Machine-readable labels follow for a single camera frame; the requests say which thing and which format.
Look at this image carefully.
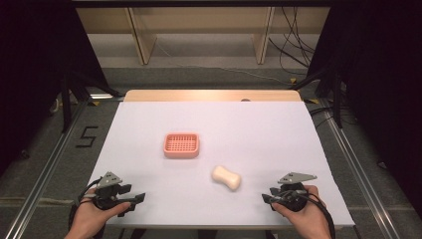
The bundle of black floor cables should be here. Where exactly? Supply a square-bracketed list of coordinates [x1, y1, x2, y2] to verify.
[268, 6, 317, 77]

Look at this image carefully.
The person's right hand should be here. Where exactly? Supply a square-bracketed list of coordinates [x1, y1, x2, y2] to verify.
[271, 184, 330, 235]

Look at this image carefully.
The black curtain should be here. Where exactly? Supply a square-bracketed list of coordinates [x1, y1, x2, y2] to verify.
[0, 0, 108, 178]
[306, 0, 422, 215]

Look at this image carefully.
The black metal stand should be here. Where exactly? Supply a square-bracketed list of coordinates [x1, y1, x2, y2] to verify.
[291, 64, 346, 129]
[59, 70, 121, 134]

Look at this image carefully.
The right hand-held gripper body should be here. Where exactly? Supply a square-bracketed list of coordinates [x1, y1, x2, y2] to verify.
[277, 171, 318, 213]

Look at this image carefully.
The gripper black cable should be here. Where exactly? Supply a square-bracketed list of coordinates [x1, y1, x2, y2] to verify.
[67, 178, 102, 239]
[298, 189, 336, 239]

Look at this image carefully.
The light wooden table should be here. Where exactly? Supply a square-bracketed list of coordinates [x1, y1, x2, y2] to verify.
[122, 89, 303, 103]

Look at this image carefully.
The red plastic basket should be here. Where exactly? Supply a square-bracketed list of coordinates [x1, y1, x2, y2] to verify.
[162, 132, 201, 159]

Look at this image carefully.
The light wooden shelf unit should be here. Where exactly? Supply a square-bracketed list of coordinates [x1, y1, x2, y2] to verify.
[75, 6, 331, 67]

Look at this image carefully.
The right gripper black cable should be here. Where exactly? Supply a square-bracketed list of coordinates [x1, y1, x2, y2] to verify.
[298, 189, 336, 239]

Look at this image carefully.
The cream soap bar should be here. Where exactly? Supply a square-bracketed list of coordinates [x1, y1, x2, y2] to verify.
[211, 164, 243, 192]

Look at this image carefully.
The black tape floor mark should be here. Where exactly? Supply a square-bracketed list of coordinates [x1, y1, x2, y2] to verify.
[75, 125, 100, 149]

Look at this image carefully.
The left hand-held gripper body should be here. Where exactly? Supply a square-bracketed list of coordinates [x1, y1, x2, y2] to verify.
[93, 171, 125, 211]

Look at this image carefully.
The aluminium floor rail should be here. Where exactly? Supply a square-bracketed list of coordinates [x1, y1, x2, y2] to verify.
[318, 99, 405, 239]
[2, 94, 125, 239]

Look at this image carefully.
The person's left hand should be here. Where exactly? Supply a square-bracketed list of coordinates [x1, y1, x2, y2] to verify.
[70, 187, 132, 234]

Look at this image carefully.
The white table cover sheet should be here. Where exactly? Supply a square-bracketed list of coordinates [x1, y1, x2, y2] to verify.
[87, 101, 356, 231]

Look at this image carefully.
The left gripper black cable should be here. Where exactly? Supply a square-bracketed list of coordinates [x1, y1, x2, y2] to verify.
[67, 178, 102, 239]

